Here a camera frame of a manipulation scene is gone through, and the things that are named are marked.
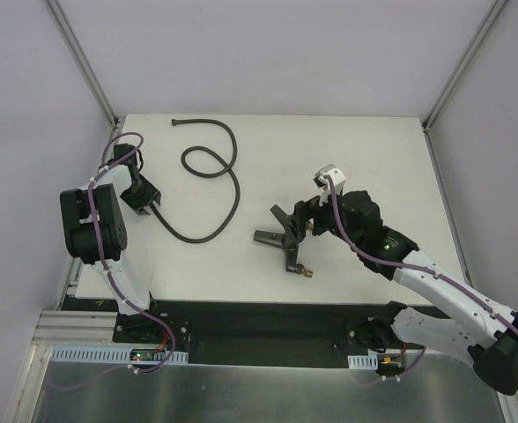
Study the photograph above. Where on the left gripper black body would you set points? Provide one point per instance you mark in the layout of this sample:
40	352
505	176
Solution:
145	200

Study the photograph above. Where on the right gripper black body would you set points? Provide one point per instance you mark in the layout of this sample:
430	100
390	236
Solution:
299	219

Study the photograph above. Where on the dark grey faucet valve fitting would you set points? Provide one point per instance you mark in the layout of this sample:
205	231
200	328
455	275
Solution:
281	247

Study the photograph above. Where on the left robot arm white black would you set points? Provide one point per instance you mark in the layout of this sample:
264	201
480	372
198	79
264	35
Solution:
95	230

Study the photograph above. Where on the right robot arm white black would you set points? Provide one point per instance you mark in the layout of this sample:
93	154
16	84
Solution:
356	219

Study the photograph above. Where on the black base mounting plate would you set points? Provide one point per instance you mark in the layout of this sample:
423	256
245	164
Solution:
264	334

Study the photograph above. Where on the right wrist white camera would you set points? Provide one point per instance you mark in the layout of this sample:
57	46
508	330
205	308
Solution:
327	175

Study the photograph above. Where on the right white cable duct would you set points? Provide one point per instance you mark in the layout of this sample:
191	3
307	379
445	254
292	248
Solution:
363	362

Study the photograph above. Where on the white cable duct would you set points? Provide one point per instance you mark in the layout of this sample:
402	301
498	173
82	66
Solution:
363	362
116	355

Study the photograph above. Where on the front aluminium rail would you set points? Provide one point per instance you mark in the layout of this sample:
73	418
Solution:
74	326

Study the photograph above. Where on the left aluminium frame post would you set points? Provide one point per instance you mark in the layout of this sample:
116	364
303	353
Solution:
66	30

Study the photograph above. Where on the aluminium frame post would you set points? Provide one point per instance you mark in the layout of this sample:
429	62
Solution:
66	30
476	42

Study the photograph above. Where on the left white cable duct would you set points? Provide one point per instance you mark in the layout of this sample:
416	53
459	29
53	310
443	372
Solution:
116	355

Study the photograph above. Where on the right aluminium frame post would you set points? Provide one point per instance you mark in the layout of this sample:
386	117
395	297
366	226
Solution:
476	42

